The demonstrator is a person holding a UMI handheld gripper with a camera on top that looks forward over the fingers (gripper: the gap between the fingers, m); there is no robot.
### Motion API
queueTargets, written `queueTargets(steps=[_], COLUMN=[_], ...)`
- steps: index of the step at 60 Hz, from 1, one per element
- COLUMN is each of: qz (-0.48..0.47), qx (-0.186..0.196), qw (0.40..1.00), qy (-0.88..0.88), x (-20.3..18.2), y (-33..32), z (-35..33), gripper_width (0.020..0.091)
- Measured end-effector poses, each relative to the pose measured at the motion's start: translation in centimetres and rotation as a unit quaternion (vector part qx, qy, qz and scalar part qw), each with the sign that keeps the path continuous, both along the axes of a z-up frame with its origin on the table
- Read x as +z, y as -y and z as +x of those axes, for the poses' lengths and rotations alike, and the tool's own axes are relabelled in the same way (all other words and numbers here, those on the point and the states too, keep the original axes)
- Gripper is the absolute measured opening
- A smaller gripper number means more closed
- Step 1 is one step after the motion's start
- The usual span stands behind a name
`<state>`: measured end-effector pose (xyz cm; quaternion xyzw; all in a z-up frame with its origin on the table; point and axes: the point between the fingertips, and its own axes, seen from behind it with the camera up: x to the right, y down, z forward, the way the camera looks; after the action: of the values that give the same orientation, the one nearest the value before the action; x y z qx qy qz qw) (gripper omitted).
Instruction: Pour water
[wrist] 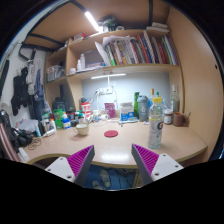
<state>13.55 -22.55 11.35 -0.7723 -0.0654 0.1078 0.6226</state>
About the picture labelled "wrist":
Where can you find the brown jar with white lid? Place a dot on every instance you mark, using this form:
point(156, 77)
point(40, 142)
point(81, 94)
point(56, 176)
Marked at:
point(168, 117)

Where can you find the hanging dark clothes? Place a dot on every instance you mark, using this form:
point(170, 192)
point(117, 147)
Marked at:
point(20, 90)

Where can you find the clear yellow-capped drink bottle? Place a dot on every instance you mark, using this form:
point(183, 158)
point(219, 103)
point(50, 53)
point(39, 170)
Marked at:
point(155, 130)

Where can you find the tall clear glass bottle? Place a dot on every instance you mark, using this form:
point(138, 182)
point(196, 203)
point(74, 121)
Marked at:
point(175, 101)

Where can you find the red and white canister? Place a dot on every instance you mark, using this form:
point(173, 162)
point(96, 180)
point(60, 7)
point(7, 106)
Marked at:
point(85, 108)

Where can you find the cream ceramic cup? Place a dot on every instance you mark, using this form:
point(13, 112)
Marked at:
point(82, 129)

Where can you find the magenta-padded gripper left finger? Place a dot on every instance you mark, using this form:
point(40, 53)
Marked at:
point(80, 161)

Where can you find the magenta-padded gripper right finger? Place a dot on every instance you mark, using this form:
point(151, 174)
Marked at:
point(146, 160)

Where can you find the white bottle with blue cap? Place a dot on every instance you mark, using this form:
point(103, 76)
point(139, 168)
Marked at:
point(66, 123)

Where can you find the small white pill bottle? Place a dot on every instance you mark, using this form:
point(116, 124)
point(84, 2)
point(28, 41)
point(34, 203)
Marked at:
point(96, 116)

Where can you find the clear bottle with yellow neck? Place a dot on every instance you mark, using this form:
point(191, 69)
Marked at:
point(151, 95)

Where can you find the white power strip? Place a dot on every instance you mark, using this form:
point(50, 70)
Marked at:
point(105, 90)

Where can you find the blue and white box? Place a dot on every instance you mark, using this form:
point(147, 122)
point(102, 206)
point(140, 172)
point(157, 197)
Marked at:
point(127, 111)

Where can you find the brown mug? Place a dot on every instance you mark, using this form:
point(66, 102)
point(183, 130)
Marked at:
point(178, 119)

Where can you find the ceiling tube light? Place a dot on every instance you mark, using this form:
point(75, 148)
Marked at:
point(92, 21)

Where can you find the white LED light bar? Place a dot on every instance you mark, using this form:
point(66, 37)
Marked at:
point(108, 76)

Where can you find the light blue hairbrush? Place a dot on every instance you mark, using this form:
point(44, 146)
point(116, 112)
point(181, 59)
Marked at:
point(128, 121)

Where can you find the green glass bottle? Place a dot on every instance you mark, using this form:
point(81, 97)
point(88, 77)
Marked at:
point(136, 103)

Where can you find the wooden shelf unit with books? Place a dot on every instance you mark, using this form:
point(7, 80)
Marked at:
point(126, 68)

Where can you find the green plastic container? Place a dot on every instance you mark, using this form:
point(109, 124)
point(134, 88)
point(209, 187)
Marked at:
point(58, 118)

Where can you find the grey shaker bottle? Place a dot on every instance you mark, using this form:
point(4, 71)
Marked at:
point(142, 108)

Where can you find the flat round red coaster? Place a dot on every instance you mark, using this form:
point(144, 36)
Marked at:
point(111, 133)

